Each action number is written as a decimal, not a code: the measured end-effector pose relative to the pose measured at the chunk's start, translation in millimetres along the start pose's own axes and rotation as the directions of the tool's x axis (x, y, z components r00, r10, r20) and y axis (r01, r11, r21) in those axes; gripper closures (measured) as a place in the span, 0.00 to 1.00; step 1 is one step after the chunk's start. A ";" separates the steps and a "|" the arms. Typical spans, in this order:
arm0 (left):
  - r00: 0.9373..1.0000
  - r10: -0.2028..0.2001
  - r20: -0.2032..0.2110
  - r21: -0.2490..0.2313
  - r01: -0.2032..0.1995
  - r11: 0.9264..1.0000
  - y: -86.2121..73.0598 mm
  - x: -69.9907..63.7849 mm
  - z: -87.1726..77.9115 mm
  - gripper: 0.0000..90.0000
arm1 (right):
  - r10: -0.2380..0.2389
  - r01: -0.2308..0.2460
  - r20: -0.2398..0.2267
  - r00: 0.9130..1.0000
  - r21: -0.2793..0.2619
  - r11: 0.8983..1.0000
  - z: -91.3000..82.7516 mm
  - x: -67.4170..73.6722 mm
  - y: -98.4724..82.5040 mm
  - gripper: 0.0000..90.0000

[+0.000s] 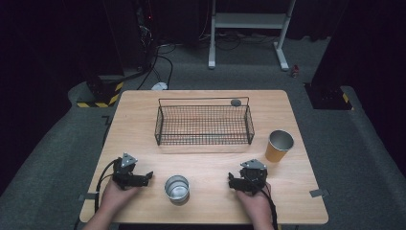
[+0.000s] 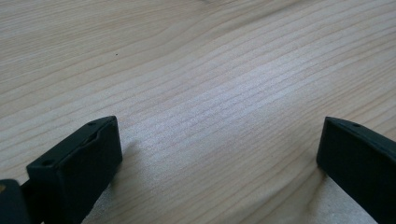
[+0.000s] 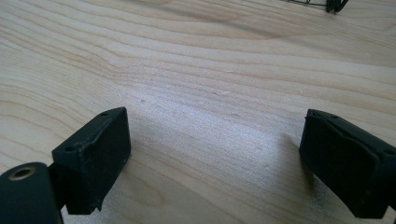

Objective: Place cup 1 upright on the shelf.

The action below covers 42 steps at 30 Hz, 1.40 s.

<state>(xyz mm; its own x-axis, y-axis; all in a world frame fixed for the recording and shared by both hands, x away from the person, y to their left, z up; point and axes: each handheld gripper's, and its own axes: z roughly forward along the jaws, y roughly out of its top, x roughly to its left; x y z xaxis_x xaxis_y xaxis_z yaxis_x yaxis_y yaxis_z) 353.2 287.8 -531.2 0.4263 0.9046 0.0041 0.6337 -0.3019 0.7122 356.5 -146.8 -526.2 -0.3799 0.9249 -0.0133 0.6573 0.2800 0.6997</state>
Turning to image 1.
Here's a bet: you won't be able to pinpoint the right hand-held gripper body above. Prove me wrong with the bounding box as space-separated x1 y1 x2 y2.
235 158 268 196

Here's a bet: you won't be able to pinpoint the dark computer tower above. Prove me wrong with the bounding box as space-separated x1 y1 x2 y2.
122 0 161 73

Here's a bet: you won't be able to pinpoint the white power adapter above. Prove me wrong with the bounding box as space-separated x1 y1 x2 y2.
150 81 169 91

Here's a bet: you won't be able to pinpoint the black floor cables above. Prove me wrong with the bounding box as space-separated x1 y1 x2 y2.
136 40 177 91

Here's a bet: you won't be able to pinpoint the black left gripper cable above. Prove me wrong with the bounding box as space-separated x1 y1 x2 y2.
93 159 118 214

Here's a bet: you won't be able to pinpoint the person's left hand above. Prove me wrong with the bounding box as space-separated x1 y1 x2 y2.
100 178 142 219

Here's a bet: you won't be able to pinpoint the silver metal cup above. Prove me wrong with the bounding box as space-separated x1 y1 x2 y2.
164 174 191 204

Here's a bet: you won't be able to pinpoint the person's right hand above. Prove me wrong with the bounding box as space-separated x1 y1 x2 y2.
235 182 273 222

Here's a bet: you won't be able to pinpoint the black wire basket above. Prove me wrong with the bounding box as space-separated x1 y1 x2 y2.
154 96 256 147

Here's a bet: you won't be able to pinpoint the yellow-black striped base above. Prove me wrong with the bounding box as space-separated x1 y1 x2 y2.
76 75 124 109
304 82 355 111

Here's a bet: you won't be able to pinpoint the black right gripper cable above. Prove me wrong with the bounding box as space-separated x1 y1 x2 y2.
247 178 280 230

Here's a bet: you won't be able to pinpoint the orange metal cup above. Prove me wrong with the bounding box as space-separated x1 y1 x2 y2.
264 128 295 163

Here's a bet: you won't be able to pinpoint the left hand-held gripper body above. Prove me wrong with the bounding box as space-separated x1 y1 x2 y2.
111 152 150 192

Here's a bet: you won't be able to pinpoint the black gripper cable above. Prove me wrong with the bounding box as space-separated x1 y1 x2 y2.
247 178 280 230
93 159 118 214

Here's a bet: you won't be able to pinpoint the grey tape piece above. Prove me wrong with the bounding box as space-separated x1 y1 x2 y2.
78 192 100 202
308 188 331 198

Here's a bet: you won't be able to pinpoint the white metal stand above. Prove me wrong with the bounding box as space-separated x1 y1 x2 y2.
208 0 297 72

